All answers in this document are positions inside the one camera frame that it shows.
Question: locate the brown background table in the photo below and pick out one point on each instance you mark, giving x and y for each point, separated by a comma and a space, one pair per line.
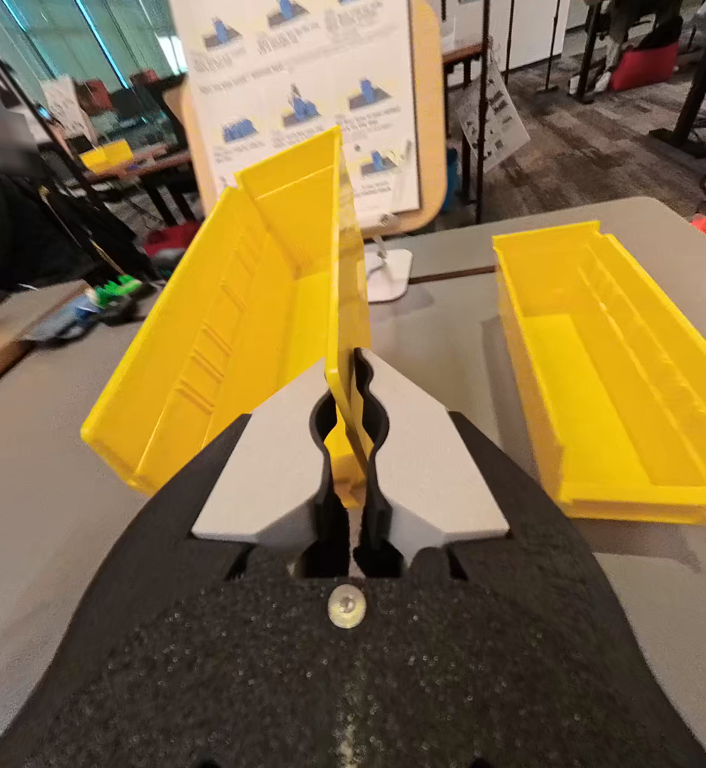
167, 162

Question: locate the yellow plastic storage bin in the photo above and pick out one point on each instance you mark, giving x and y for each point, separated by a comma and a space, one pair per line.
599, 390
107, 157
179, 372

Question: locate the dark grey pouch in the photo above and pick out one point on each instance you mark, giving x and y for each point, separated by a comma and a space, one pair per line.
65, 321

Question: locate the white patterned bag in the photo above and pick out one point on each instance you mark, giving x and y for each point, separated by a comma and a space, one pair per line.
497, 120

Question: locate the small green objects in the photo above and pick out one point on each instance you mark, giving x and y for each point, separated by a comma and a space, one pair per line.
116, 288

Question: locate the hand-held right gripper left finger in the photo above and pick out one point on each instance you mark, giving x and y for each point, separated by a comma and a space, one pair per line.
257, 480

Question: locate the instruction sheet on wooden stand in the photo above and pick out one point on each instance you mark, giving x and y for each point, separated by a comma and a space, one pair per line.
431, 120

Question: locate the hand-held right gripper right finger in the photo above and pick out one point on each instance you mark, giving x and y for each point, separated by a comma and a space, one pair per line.
443, 480

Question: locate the grey desk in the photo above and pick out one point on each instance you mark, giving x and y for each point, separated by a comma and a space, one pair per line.
629, 600
569, 234
5, 336

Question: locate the printed instruction sheet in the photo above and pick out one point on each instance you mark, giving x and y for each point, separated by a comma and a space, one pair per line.
305, 60

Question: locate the red bag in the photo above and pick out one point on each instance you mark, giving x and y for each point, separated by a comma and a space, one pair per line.
170, 240

